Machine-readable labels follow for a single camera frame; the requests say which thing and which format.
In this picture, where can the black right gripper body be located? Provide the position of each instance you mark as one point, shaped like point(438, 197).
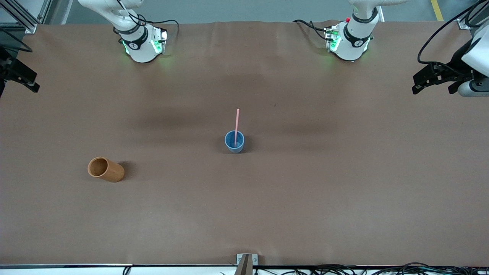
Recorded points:
point(7, 64)

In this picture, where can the blue plastic cup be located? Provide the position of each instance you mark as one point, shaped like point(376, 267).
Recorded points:
point(230, 144)

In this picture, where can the pink chopstick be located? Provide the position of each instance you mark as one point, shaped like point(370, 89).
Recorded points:
point(237, 126)

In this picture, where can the brown wooden cup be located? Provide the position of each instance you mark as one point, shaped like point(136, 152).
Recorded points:
point(110, 170)

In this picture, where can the brown table cover sheet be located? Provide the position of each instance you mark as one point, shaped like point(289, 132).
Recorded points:
point(244, 214)

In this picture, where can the aluminium frame profile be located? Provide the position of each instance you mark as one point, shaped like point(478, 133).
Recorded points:
point(464, 23)
point(23, 21)

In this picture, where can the metal table edge bracket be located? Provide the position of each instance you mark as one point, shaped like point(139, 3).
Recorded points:
point(246, 261)

